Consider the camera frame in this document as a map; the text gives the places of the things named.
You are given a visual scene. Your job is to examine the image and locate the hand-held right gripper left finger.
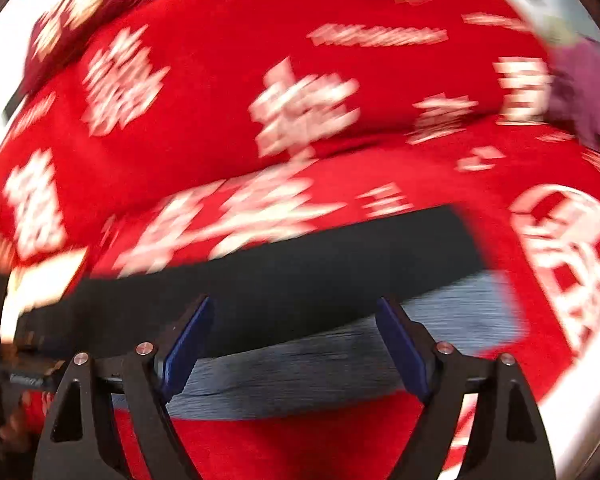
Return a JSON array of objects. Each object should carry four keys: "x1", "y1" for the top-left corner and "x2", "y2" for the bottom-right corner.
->
[{"x1": 32, "y1": 294, "x2": 216, "y2": 480}]

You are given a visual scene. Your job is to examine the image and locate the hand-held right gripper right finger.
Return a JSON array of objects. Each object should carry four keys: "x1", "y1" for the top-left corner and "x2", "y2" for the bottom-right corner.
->
[{"x1": 375, "y1": 296, "x2": 558, "y2": 480}]

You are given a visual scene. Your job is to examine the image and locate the grey patterned pants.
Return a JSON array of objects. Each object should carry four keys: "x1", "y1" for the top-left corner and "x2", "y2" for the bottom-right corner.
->
[{"x1": 167, "y1": 270, "x2": 526, "y2": 421}]

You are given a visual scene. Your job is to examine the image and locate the black pants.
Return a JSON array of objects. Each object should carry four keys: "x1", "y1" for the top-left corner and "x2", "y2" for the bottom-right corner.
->
[{"x1": 10, "y1": 205, "x2": 486, "y2": 361}]

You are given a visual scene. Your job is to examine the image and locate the person's left hand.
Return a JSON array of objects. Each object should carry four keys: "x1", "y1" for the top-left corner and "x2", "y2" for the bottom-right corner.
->
[{"x1": 0, "y1": 410, "x2": 32, "y2": 455}]

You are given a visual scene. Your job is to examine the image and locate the white card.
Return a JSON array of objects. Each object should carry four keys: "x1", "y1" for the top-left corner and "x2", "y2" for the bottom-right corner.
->
[{"x1": 2, "y1": 247, "x2": 88, "y2": 321}]

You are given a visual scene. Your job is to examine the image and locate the red printed bed sheet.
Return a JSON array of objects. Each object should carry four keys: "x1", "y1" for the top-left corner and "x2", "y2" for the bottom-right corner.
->
[{"x1": 20, "y1": 115, "x2": 600, "y2": 480}]

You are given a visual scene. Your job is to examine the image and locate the red printed quilt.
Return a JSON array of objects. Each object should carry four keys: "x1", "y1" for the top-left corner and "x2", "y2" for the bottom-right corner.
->
[{"x1": 0, "y1": 0, "x2": 561, "y2": 271}]

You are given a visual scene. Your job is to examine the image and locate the purple cloth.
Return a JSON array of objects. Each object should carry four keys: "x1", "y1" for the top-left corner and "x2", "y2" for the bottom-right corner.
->
[{"x1": 547, "y1": 35, "x2": 600, "y2": 153}]

